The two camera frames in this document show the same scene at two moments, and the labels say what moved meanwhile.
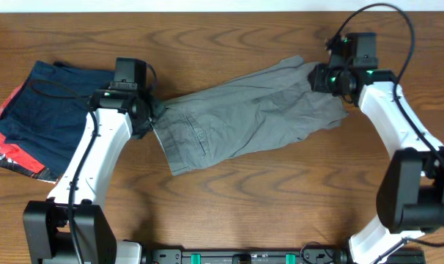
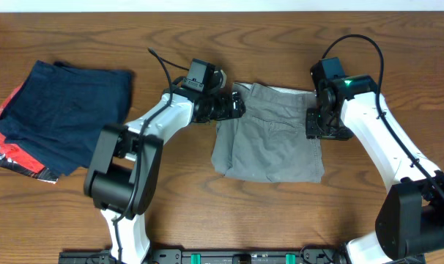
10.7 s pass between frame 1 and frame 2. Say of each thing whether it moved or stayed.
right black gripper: moved
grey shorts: moved
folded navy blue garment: stayed
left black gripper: moved
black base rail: stayed
